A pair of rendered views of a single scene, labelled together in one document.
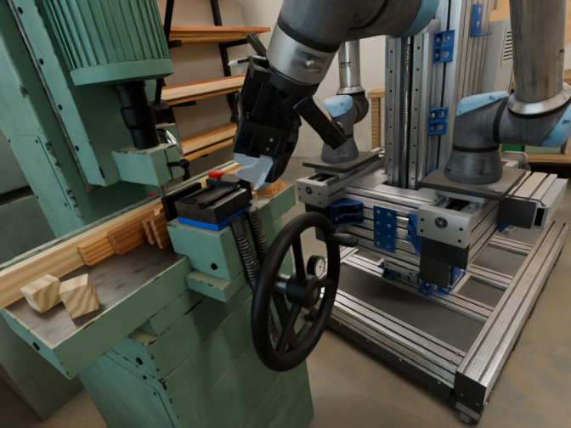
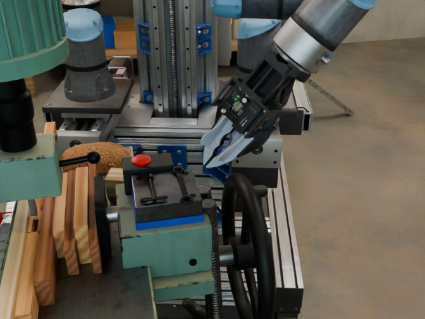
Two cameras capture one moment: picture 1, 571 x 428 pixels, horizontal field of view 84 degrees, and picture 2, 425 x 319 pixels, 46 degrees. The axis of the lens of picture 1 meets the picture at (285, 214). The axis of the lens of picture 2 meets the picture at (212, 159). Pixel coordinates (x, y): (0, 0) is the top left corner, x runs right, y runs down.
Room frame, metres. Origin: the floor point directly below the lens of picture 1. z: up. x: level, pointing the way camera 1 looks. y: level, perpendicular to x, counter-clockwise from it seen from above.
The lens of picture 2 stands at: (0.05, 0.54, 1.42)
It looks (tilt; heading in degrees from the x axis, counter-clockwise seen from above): 31 degrees down; 312
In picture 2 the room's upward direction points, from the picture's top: straight up
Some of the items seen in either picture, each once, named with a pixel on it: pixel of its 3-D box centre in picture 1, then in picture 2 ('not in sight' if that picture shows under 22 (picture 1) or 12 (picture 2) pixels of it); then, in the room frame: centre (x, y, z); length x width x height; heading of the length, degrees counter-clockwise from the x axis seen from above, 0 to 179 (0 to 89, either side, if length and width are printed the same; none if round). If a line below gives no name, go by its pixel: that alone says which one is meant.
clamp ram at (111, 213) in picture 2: (197, 212); (121, 212); (0.57, 0.17, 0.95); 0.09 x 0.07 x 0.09; 144
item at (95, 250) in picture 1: (193, 199); (42, 202); (0.73, 0.22, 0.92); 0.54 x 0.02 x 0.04; 144
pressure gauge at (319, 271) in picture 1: (314, 267); not in sight; (0.76, -0.06, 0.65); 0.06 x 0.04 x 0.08; 144
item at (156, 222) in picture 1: (199, 210); (94, 211); (0.63, 0.18, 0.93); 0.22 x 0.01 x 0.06; 144
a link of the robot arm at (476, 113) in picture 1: (481, 118); (260, 39); (0.87, -0.57, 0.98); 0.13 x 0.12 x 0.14; 34
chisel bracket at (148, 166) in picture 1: (149, 166); (10, 173); (0.69, 0.28, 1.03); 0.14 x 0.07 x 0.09; 54
